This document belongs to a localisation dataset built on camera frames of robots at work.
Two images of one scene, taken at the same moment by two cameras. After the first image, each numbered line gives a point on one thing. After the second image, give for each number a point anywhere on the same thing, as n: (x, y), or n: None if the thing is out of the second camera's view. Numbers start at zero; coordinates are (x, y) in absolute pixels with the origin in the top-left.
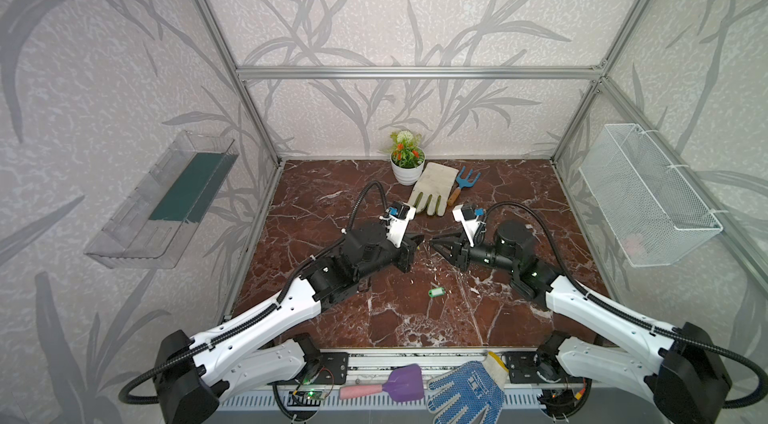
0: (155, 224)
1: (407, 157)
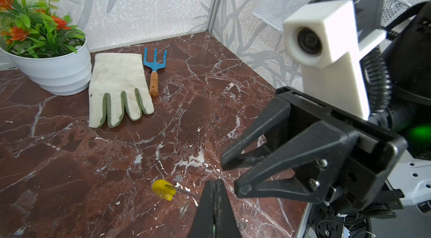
0: None
1: (49, 49)
